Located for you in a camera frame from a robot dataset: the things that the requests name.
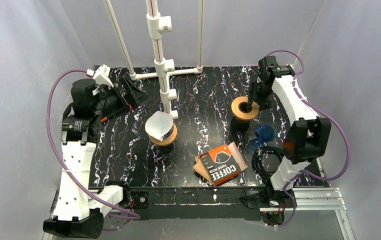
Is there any red and black carafe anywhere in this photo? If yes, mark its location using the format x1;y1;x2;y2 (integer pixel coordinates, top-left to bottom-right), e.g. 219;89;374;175
230;116;251;132

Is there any white paper coffee filter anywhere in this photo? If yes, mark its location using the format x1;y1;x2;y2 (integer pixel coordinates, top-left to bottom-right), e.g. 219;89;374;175
145;111;174;140

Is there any orange coffee filter package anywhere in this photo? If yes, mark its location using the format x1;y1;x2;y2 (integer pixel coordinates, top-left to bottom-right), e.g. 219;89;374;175
193;142;248;186

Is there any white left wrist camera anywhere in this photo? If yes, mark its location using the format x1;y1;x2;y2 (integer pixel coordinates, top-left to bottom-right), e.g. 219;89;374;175
86;64;114;88

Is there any clear glass brown cup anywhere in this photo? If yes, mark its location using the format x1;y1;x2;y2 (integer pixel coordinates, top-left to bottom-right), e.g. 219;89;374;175
158;144;175;155

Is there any blue glass dripper cone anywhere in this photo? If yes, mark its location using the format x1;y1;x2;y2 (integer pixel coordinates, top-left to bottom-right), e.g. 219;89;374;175
163;126;174;139

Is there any wooden ring dripper holder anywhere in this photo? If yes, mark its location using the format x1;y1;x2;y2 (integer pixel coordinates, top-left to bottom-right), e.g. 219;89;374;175
148;124;178;147

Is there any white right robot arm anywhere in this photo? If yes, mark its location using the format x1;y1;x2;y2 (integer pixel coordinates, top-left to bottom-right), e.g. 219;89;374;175
247;55;332;191

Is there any aluminium frame rail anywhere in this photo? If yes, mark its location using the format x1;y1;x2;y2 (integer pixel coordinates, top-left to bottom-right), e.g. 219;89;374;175
41;187;357;240

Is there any white PVC pipe stand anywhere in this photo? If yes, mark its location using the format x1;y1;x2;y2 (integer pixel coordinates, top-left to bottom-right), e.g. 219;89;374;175
104;0;205;120

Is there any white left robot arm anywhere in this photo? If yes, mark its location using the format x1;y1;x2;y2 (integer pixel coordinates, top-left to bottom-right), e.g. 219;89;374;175
42;76;148;239

